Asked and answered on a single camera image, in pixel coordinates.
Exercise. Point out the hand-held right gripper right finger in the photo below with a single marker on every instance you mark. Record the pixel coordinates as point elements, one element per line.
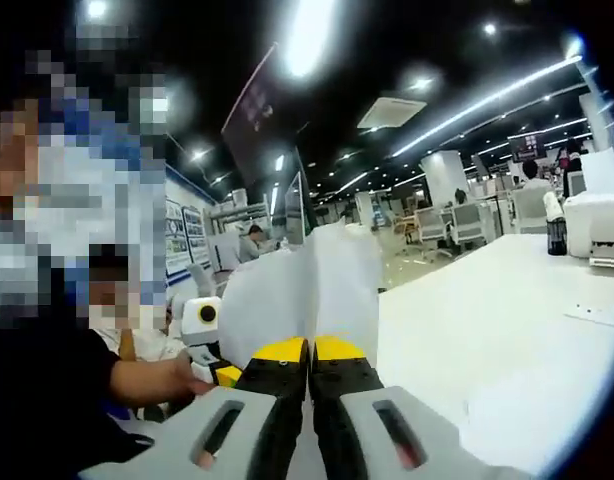
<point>437,450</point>

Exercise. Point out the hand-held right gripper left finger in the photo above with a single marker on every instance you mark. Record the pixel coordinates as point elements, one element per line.
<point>177,450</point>

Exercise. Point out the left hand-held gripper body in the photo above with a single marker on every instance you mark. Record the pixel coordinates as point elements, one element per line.
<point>202,330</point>

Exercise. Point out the stack of white printing papers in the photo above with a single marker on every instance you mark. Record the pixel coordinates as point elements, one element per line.
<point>287,290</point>

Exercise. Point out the person's left hand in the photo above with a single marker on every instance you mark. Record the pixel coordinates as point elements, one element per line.
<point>187,382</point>

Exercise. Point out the person's black shirt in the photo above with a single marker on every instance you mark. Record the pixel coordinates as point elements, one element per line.
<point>42,410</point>

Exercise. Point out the grey mesh office chair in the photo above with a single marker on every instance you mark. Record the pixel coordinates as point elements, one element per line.
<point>431,225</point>
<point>474,222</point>

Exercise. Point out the dark purple hanging sign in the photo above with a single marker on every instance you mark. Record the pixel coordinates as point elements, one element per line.
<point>257,110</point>

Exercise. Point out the dark bottle beside printer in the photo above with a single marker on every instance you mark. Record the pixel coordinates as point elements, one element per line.
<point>557,240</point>

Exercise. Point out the white square pillar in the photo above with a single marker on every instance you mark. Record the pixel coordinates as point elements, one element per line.
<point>444,175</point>

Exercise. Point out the white printer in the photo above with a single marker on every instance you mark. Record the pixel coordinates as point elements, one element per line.
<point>597,225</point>

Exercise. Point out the ceiling air vent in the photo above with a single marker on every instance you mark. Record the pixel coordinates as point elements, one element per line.
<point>392,112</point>

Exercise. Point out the dark hanging display screen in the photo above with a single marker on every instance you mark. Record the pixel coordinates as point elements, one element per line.
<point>526,147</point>

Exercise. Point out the blue framed wall poster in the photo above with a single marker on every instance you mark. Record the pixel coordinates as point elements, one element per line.
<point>187,240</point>

